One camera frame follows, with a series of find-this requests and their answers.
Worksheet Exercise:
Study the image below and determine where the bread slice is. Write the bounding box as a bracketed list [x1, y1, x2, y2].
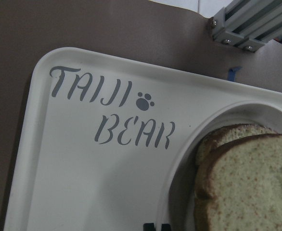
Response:
[195, 124, 278, 166]
[194, 134, 282, 231]

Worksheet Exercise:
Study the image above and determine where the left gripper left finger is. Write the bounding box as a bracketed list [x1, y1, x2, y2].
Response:
[143, 223, 156, 231]

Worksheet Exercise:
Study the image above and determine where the aluminium frame post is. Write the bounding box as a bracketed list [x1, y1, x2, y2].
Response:
[210, 0, 282, 52]

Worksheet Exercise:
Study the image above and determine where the bread slice top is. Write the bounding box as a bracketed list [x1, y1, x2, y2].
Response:
[194, 134, 282, 231]

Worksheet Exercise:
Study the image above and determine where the cream bear serving tray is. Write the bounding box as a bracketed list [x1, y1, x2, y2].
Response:
[4, 47, 282, 231]

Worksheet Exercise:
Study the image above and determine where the bread slice on plate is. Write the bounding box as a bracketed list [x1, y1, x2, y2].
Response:
[195, 124, 278, 166]

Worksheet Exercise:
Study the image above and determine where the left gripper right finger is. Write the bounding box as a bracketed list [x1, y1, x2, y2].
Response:
[160, 224, 172, 231]

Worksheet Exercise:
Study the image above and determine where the white round plate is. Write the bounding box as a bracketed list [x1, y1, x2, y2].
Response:
[155, 101, 282, 231]

